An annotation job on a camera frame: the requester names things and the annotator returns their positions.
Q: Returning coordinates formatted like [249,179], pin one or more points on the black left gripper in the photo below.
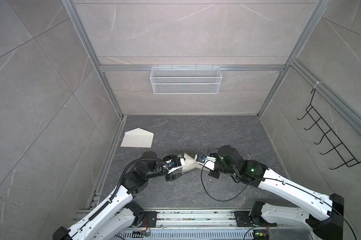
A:
[171,177]

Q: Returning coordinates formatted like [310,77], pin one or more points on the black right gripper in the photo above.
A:
[212,173]

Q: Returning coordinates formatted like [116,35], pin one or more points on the white paper envelope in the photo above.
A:
[137,138]

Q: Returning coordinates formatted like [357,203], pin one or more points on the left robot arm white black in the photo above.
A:
[118,211]

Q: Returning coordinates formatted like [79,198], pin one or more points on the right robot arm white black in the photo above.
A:
[322,214]

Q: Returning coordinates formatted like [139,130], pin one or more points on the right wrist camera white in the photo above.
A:
[205,162]

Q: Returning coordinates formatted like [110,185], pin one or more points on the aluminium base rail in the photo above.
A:
[215,219]

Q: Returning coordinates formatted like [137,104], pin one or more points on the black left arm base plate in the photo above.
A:
[149,218]

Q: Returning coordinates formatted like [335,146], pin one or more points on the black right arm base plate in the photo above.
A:
[244,219]

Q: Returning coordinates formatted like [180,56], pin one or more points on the grey slotted cable duct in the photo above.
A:
[186,235]

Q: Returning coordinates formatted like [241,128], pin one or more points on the white wire mesh basket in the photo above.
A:
[185,81]

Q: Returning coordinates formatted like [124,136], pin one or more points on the aluminium frame back rail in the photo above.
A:
[267,67]

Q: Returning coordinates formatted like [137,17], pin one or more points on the aluminium frame rail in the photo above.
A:
[335,101]
[267,67]

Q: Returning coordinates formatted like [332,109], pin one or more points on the black wire hook rack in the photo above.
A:
[329,134]

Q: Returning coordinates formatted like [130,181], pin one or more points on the aluminium frame right rail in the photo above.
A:
[335,101]

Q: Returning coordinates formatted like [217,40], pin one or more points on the aluminium frame left post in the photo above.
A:
[78,26]

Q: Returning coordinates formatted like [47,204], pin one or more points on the aluminium frame post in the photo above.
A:
[313,20]
[78,26]

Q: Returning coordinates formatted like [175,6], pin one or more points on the aluminium frame right post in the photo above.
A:
[313,20]

